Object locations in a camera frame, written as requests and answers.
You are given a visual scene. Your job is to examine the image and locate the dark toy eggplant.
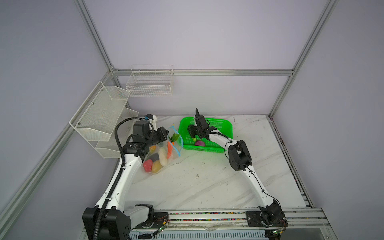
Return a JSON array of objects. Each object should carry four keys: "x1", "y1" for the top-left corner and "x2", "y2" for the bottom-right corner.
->
[{"x1": 187, "y1": 125, "x2": 198, "y2": 143}]

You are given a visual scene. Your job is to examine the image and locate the purple toy turnip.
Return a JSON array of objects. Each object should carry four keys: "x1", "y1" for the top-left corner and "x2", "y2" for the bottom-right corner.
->
[{"x1": 195, "y1": 140, "x2": 206, "y2": 147}]

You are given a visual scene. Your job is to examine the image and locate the orange yellow toy corn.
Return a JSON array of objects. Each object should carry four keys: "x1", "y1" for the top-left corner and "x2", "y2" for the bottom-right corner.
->
[{"x1": 149, "y1": 146, "x2": 157, "y2": 154}]

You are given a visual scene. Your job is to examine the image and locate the black toy avocado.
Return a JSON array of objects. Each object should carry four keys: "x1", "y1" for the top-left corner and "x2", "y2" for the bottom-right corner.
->
[{"x1": 149, "y1": 153, "x2": 160, "y2": 163}]

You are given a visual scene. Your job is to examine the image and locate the clear zip top bag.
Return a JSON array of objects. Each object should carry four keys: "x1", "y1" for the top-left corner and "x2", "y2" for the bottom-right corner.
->
[{"x1": 142, "y1": 125, "x2": 185, "y2": 175}]

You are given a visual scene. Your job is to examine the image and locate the orange toy carrot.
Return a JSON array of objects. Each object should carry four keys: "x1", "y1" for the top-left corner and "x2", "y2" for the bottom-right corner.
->
[{"x1": 167, "y1": 133, "x2": 181, "y2": 160}]

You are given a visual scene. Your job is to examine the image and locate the white toy radish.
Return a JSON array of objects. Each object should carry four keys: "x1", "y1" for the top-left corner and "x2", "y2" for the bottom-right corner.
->
[{"x1": 159, "y1": 148, "x2": 169, "y2": 167}]

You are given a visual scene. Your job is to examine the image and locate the yellow toy potato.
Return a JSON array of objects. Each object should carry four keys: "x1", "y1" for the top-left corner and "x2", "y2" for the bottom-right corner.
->
[{"x1": 151, "y1": 160, "x2": 163, "y2": 174}]

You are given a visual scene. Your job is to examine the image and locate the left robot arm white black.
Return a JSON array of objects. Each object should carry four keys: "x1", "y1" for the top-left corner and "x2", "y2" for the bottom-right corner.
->
[{"x1": 82, "y1": 127, "x2": 169, "y2": 240}]

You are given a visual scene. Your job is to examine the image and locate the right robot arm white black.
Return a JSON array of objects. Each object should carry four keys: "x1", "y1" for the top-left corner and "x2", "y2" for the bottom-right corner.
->
[{"x1": 187, "y1": 111, "x2": 283, "y2": 228}]

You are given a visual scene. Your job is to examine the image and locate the green plastic basket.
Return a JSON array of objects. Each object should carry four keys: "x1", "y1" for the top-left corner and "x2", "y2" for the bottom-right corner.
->
[{"x1": 177, "y1": 116, "x2": 234, "y2": 154}]

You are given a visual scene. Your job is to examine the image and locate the white mesh two-tier shelf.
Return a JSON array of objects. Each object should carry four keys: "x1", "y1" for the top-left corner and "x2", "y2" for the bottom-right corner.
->
[{"x1": 69, "y1": 82, "x2": 139, "y2": 159}]

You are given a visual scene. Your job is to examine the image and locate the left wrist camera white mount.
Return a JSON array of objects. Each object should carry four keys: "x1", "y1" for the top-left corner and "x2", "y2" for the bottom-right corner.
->
[{"x1": 133, "y1": 114, "x2": 157, "y2": 137}]

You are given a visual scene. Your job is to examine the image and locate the white wire wall basket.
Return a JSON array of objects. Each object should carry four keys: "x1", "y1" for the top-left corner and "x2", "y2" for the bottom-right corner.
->
[{"x1": 126, "y1": 65, "x2": 174, "y2": 97}]

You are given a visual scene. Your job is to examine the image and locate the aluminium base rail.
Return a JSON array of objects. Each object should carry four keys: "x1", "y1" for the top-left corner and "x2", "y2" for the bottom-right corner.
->
[{"x1": 80, "y1": 208, "x2": 334, "y2": 240}]

